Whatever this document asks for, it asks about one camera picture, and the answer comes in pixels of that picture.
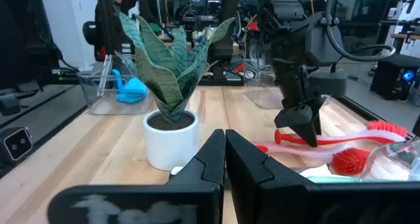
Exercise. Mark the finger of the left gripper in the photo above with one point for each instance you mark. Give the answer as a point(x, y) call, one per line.
point(300, 120)
point(318, 115)

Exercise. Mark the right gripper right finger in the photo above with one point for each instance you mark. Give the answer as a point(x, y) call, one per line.
point(295, 204)

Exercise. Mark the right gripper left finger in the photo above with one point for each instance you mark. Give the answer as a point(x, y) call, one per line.
point(147, 204)

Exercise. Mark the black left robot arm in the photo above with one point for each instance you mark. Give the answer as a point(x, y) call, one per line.
point(285, 4)

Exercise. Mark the green translucent plastic bin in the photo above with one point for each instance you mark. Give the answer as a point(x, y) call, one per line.
point(331, 179)

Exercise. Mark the snake plant in white pot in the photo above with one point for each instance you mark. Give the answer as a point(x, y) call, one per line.
point(170, 145)

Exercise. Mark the black box with blue light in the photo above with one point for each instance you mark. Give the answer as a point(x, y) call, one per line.
point(387, 76)

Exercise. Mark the large clear plastic bin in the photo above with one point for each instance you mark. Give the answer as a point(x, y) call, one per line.
point(98, 102)

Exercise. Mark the person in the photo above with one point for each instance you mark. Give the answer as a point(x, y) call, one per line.
point(126, 0)

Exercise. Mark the black office chair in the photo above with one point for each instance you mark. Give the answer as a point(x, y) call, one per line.
point(89, 33)

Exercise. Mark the grey table-level camera box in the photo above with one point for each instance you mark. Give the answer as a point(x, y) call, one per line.
point(14, 145)

